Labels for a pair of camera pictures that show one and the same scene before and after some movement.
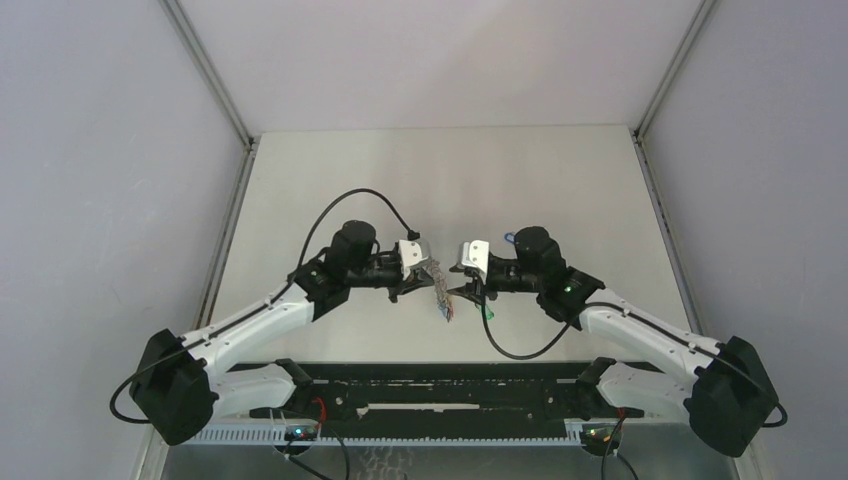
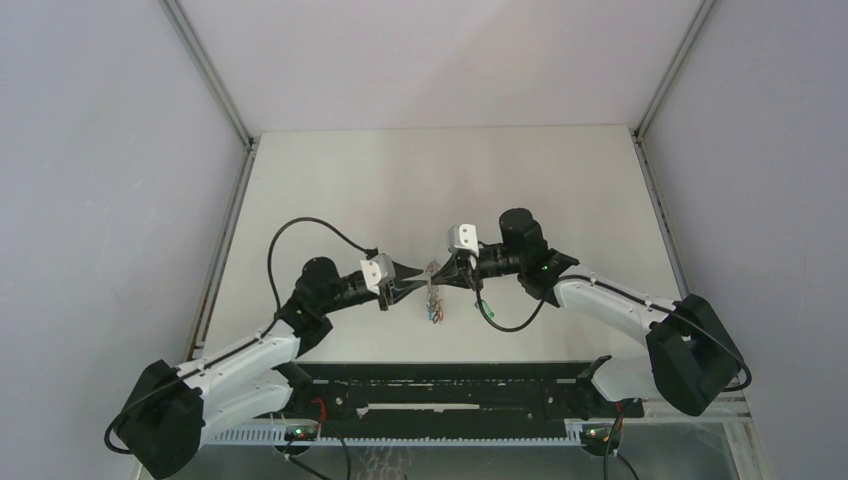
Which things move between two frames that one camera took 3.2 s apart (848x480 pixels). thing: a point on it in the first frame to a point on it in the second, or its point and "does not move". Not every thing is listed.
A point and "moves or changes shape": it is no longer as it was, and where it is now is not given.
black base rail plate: x=427 y=394 does not move
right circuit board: x=595 y=437 does not move
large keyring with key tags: x=444 y=300 moves or changes shape
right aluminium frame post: x=657 y=93 does not move
